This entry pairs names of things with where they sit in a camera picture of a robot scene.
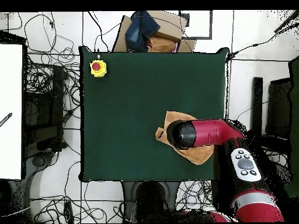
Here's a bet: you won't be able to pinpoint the cable tangle beside pedestal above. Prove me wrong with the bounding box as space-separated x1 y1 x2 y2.
176 180 214 211

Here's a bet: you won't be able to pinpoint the black square frame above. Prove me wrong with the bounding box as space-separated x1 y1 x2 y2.
178 10 213 40

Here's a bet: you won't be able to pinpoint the black striped rod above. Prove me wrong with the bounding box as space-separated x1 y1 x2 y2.
0 112 13 128

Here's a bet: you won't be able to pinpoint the brown cardboard box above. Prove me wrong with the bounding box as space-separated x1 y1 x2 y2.
112 10 197 53

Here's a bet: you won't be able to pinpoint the orange-brown folded cloth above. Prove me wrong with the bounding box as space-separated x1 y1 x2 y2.
147 36 177 53

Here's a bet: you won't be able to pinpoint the black equipment rack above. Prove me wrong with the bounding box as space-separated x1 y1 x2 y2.
23 65 65 159

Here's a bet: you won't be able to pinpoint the black stand frame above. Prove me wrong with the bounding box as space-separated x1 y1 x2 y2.
266 78 293 141

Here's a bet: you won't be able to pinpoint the black emergency stop cable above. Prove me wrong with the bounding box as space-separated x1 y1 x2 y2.
87 10 110 53

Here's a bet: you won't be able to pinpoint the tan terry towel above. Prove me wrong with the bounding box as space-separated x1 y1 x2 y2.
155 110 215 166

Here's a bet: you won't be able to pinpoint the black floor bar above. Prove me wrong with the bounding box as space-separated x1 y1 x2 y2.
251 76 263 136

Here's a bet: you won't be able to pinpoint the dark grey stand base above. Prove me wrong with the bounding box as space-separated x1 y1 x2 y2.
6 151 57 222

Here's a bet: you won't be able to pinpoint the black cable bundle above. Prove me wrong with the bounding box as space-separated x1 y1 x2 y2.
24 47 81 117

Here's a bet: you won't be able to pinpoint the yellow emergency stop button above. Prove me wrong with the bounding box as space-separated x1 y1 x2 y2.
89 54 108 78

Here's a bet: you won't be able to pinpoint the blue denim jeans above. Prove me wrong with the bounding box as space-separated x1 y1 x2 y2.
124 10 161 53

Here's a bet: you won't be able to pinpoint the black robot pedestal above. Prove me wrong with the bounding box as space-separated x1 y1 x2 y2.
121 180 180 223

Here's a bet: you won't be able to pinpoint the white board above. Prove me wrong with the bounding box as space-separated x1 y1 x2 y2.
0 44 23 180

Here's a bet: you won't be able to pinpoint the dark green table cloth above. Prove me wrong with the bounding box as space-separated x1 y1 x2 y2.
78 45 230 183

